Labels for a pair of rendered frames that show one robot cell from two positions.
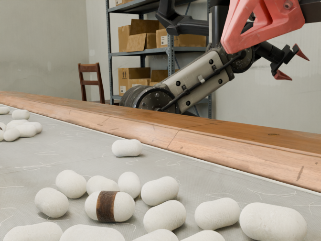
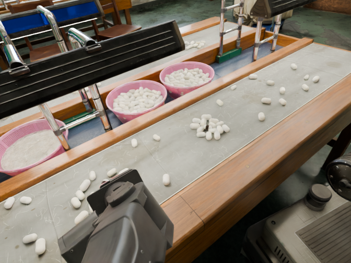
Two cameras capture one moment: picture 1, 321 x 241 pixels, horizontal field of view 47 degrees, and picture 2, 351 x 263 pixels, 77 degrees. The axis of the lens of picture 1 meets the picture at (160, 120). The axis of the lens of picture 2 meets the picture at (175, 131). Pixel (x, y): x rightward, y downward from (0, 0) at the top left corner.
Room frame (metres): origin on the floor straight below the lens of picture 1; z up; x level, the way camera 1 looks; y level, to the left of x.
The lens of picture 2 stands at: (0.49, -0.35, 1.28)
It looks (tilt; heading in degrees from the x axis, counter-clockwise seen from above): 41 degrees down; 93
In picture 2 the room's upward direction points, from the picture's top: 6 degrees counter-clockwise
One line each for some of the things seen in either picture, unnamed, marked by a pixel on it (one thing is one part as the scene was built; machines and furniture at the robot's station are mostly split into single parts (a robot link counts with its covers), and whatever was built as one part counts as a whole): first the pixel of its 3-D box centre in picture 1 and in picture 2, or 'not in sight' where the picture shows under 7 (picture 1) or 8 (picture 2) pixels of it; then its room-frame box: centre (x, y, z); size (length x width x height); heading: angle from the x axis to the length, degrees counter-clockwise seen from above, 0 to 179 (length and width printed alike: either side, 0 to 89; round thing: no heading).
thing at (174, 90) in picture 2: not in sight; (187, 82); (0.51, 0.65, 0.72); 0.27 x 0.27 x 0.10
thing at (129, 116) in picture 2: not in sight; (138, 104); (0.29, 0.48, 0.72); 0.27 x 0.27 x 0.10
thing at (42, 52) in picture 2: not in sight; (51, 50); (-0.89, 2.06, 0.45); 0.44 x 0.43 x 0.91; 29
